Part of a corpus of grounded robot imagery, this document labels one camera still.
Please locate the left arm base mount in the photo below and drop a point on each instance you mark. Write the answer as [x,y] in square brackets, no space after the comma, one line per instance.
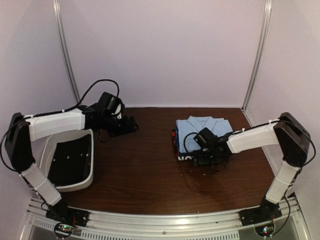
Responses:
[68,219]

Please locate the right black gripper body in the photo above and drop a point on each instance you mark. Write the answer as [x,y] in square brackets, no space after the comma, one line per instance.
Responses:
[209,158]

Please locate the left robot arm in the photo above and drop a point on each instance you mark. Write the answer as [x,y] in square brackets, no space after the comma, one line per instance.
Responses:
[27,136]

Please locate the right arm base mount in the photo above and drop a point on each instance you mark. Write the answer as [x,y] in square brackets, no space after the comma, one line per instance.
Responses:
[261,217]

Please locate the left aluminium frame post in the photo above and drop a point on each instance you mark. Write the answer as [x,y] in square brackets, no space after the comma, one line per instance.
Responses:
[64,49]

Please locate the light blue long sleeve shirt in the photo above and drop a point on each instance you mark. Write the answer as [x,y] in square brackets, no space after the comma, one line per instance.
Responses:
[188,128]

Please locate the blue plaid shirt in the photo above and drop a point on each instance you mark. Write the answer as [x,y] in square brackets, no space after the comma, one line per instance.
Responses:
[175,135]

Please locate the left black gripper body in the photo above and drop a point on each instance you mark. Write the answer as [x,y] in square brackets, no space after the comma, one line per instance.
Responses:
[114,127]

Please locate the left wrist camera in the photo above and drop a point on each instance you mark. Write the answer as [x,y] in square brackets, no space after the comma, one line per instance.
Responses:
[119,111]

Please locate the aluminium frame post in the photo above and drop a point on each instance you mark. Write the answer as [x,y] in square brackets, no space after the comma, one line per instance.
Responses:
[264,31]
[64,49]

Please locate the red black shirt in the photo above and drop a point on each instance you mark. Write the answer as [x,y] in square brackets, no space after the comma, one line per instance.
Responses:
[182,156]

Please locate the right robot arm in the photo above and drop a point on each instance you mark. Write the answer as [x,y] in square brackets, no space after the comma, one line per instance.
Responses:
[285,131]

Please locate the right aluminium frame post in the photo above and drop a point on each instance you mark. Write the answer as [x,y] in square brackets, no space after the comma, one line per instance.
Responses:
[264,31]

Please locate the aluminium front rail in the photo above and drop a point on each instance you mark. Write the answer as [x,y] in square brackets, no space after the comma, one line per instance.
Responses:
[101,225]

